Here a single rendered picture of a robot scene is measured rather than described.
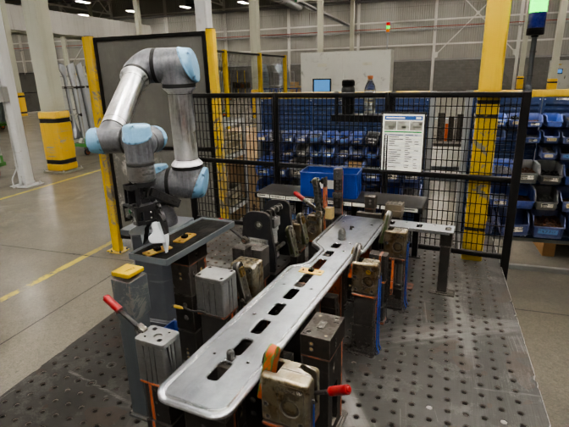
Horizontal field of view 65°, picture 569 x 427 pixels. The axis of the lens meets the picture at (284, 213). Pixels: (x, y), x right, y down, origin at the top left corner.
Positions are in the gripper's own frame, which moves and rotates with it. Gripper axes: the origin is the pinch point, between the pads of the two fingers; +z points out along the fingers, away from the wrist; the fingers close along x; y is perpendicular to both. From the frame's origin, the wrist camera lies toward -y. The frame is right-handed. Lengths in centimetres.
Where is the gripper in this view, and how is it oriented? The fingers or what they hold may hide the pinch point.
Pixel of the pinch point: (157, 245)
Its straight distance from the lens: 137.1
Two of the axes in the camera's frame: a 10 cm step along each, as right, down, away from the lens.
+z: 0.2, 9.5, 3.0
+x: 7.6, 1.8, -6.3
